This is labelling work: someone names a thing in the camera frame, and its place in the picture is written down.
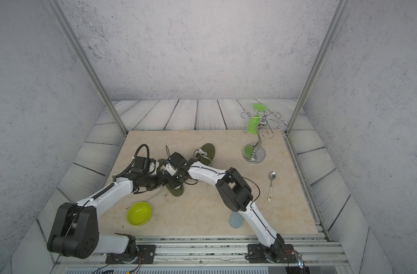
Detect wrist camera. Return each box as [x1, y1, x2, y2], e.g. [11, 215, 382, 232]
[148, 161, 160, 176]
[161, 162, 177, 176]

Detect silver metal cup stand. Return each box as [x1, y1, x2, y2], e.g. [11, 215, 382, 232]
[241, 109, 288, 164]

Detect aluminium front rail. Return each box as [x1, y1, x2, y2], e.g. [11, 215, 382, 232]
[50, 237, 353, 274]

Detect olive green shoe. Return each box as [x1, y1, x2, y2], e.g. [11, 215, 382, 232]
[125, 156, 184, 196]
[193, 143, 215, 167]

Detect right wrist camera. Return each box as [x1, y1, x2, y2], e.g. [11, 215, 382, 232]
[161, 162, 177, 176]

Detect lime green bowl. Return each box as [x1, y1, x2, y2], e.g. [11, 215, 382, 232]
[126, 202, 151, 226]

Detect right grey blue insole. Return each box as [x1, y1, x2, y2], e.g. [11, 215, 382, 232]
[229, 211, 245, 229]

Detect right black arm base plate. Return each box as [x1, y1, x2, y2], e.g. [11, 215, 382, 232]
[245, 244, 298, 264]

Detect silver metal spoon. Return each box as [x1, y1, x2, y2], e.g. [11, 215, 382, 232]
[267, 171, 276, 201]

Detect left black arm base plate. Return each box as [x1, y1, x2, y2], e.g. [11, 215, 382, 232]
[105, 243, 157, 265]

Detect green plastic wine glass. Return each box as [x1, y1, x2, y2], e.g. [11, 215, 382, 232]
[244, 103, 267, 135]

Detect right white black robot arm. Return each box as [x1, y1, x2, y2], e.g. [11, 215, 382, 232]
[163, 160, 285, 263]

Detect right aluminium frame post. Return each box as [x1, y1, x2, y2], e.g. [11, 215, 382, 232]
[286, 0, 350, 135]

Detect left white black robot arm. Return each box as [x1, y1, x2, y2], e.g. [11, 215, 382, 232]
[47, 154, 159, 260]

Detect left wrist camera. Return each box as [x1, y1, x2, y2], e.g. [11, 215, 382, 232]
[148, 161, 160, 176]

